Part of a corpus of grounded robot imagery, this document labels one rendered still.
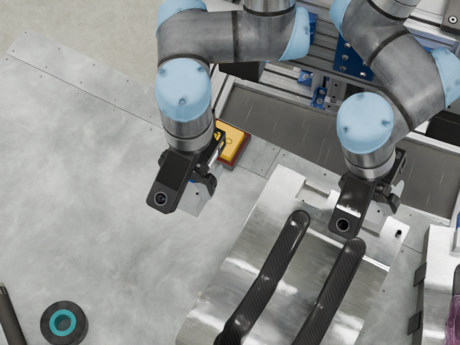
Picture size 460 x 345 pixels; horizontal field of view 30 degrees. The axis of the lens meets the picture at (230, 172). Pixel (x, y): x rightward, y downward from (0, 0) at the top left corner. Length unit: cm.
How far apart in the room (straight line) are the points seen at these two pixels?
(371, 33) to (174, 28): 28
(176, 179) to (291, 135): 105
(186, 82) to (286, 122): 122
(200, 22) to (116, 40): 154
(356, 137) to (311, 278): 41
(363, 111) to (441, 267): 48
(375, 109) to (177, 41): 29
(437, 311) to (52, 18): 175
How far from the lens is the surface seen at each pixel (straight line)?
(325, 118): 237
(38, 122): 175
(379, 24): 123
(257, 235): 151
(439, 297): 154
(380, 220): 147
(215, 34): 123
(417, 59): 121
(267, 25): 122
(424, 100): 119
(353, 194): 133
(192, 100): 115
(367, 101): 117
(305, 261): 150
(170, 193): 133
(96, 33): 279
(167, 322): 156
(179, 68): 117
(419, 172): 234
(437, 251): 157
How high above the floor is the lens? 231
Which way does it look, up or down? 66 degrees down
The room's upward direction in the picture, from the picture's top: 2 degrees counter-clockwise
